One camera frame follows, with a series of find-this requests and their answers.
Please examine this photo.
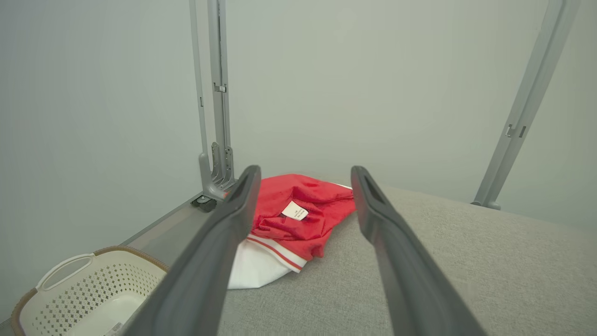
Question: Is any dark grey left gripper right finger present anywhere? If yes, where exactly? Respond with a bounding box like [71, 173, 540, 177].
[351, 165, 486, 336]

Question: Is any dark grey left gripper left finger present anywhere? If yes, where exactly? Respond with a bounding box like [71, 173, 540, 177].
[122, 165, 262, 336]

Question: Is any red garment with white stripes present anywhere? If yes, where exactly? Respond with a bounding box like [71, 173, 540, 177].
[227, 174, 357, 290]

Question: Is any black caster wheel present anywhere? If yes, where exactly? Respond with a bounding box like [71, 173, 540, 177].
[192, 195, 218, 213]

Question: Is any cream perforated laundry basket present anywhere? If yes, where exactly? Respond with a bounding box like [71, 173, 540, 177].
[10, 246, 169, 336]

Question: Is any grey metal frame post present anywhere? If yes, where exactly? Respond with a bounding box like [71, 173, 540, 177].
[189, 0, 229, 201]

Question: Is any grey metal post with notch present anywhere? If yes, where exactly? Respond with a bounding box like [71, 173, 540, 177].
[471, 0, 581, 210]

